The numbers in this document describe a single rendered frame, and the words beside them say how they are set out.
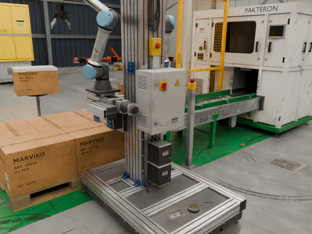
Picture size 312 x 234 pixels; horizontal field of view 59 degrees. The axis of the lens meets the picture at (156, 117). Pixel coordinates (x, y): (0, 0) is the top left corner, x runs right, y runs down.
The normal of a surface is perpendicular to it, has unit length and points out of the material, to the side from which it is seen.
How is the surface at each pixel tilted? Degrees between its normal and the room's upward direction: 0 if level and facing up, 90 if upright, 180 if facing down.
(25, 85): 90
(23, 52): 90
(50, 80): 90
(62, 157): 90
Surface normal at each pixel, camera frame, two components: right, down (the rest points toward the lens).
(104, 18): -0.29, 0.14
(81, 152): 0.64, 0.22
